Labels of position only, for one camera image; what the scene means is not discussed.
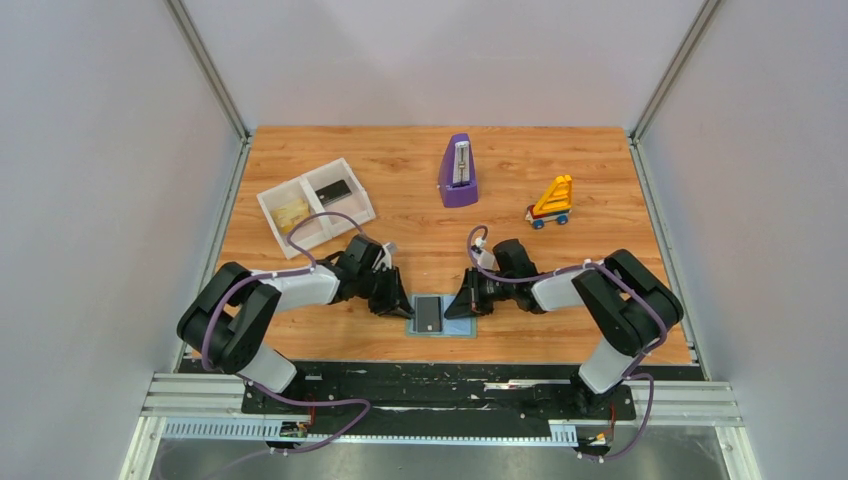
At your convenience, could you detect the yellow toy car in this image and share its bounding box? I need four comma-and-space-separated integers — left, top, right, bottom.
525, 175, 573, 230

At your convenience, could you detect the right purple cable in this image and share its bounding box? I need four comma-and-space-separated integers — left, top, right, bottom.
466, 225, 669, 462

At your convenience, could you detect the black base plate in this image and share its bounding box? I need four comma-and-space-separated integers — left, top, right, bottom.
283, 361, 637, 428

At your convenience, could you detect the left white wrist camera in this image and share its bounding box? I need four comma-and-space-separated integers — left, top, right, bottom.
375, 242, 397, 270

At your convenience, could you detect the green card holder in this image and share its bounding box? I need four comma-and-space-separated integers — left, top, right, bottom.
406, 294, 477, 338

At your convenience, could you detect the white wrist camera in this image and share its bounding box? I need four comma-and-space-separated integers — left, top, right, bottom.
375, 242, 397, 270
471, 244, 496, 270

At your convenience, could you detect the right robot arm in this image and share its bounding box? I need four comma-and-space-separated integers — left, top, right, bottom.
445, 239, 684, 418

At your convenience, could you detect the aluminium slotted rail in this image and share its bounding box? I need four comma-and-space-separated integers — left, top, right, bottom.
141, 374, 578, 447

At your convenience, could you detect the black card in tray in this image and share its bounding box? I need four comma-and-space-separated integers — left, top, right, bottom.
315, 179, 352, 206

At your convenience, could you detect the white two-compartment tray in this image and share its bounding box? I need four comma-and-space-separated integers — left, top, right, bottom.
256, 158, 376, 259

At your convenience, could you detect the purple metronome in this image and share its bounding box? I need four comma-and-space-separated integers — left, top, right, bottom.
438, 133, 479, 208

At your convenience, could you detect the black card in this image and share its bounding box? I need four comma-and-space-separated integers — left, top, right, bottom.
315, 179, 352, 206
412, 295, 443, 334

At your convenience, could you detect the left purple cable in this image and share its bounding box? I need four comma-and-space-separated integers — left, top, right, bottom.
200, 211, 372, 456

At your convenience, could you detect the purple cable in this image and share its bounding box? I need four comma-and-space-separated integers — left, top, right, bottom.
200, 211, 372, 456
466, 225, 669, 462

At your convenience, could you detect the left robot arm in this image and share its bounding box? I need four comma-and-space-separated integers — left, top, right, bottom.
176, 234, 414, 413

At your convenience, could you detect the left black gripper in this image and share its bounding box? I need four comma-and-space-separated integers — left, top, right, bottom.
356, 266, 416, 321

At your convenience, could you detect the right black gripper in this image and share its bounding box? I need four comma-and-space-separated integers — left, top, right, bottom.
444, 267, 516, 320

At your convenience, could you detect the gold card in tray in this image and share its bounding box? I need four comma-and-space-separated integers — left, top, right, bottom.
270, 198, 311, 235

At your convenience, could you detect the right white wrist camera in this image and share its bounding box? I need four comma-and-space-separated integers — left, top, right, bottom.
471, 244, 496, 270

